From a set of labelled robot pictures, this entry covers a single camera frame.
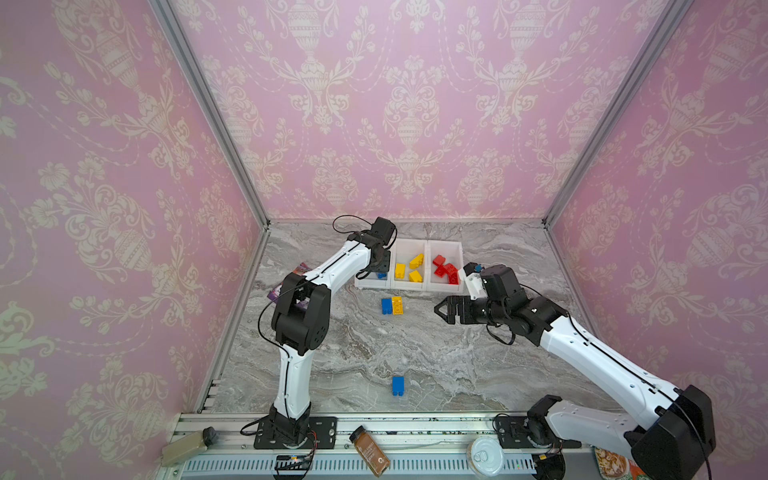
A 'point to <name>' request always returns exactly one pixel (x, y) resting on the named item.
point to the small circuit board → (292, 462)
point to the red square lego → (440, 270)
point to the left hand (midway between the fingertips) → (377, 265)
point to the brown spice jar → (376, 460)
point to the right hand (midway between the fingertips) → (449, 308)
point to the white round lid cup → (486, 456)
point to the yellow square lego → (415, 276)
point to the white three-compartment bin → (405, 250)
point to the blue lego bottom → (398, 386)
